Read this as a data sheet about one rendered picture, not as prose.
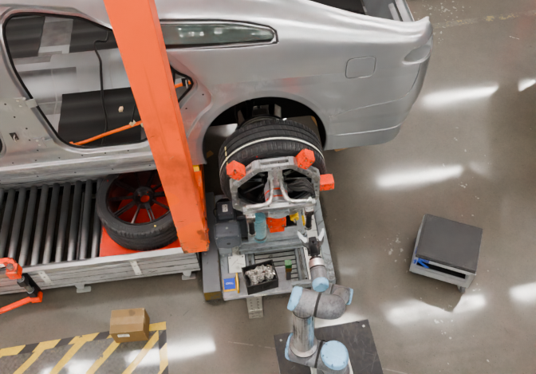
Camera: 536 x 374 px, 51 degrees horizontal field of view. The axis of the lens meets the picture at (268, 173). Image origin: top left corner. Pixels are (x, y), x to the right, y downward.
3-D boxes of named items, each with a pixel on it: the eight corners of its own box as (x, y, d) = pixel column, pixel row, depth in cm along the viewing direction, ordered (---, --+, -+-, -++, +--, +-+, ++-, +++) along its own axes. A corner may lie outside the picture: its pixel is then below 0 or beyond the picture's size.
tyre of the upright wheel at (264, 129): (294, 188, 395) (338, 127, 347) (300, 216, 381) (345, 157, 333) (205, 175, 370) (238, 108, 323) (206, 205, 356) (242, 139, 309)
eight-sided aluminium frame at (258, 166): (316, 203, 367) (320, 151, 323) (317, 212, 363) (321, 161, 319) (234, 213, 364) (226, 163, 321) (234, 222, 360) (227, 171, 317)
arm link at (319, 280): (313, 293, 310) (313, 285, 302) (309, 273, 318) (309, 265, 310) (329, 291, 311) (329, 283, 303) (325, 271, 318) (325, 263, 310)
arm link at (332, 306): (345, 301, 254) (355, 286, 320) (319, 293, 257) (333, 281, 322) (340, 326, 253) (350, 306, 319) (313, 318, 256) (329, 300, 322)
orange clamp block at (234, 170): (245, 164, 326) (233, 159, 321) (246, 175, 322) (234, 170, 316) (237, 171, 330) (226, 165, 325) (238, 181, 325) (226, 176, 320)
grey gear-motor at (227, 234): (238, 210, 425) (235, 183, 397) (244, 258, 400) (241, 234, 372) (215, 212, 424) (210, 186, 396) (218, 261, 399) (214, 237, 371)
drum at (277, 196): (285, 189, 350) (285, 176, 339) (290, 218, 337) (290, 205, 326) (263, 192, 349) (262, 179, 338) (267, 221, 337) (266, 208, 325)
